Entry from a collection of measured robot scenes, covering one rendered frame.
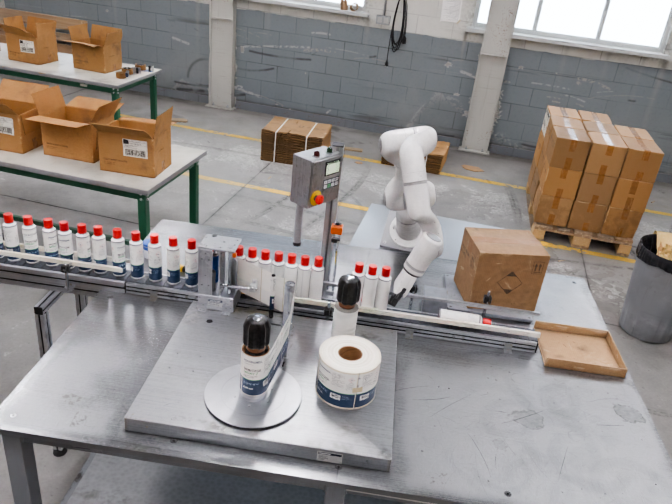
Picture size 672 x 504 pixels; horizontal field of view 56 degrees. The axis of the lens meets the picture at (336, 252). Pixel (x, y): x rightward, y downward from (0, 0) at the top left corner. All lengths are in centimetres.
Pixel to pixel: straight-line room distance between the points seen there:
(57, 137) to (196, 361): 236
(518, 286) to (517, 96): 507
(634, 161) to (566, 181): 52
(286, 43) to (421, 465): 652
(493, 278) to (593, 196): 302
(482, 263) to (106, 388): 149
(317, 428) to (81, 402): 75
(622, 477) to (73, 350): 184
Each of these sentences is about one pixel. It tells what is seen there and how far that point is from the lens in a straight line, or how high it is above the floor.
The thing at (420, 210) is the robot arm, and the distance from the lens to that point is 236.
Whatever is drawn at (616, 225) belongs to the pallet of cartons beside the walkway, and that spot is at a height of 24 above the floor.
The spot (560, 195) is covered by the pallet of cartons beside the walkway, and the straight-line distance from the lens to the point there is 560.
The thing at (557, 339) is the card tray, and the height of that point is 83.
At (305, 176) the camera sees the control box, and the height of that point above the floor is 141.
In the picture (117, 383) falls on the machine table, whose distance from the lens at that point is 225.
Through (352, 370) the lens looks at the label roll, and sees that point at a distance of 199.
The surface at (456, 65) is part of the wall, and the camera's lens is 762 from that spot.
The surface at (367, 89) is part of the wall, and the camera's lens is 781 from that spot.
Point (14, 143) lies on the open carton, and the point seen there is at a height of 84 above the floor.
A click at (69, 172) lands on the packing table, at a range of 406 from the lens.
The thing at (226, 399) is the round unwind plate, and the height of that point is 89.
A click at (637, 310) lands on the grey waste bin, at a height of 20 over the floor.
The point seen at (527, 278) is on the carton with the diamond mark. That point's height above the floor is 101.
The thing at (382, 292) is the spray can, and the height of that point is 99.
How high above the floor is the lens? 224
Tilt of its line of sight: 27 degrees down
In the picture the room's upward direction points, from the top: 7 degrees clockwise
